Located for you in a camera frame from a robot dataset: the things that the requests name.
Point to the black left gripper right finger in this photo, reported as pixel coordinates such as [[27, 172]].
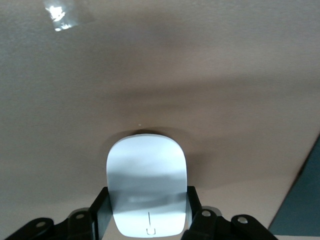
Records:
[[207, 225]]

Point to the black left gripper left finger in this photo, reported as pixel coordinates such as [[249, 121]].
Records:
[[82, 225]]

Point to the white computer mouse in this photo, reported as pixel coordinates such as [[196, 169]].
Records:
[[147, 175]]

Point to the clear tape piece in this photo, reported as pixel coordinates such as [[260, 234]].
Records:
[[62, 15]]

